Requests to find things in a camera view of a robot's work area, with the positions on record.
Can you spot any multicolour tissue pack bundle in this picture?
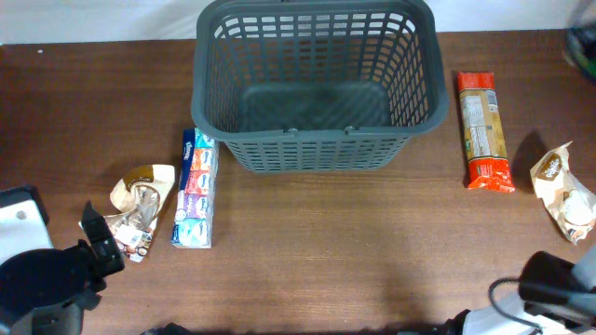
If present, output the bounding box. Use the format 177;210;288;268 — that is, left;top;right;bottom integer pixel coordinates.
171;127;219;249

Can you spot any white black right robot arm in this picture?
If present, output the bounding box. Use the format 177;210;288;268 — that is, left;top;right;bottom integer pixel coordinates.
431;72;595;334

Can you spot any beige clear snack bag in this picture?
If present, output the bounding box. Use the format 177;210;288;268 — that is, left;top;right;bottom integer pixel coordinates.
79;164;175;268

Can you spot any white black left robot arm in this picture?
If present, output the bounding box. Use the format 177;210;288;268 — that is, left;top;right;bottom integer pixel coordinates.
1;186;125;335

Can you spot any grey plastic mesh basket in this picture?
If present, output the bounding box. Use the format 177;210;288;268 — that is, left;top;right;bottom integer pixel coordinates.
191;0;449;174

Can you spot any beige white rice bag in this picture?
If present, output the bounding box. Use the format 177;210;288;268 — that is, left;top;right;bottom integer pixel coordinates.
530;141;595;245

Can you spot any orange-ended pasta packet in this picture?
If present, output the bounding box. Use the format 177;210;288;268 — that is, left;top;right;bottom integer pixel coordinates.
456;72;515;194

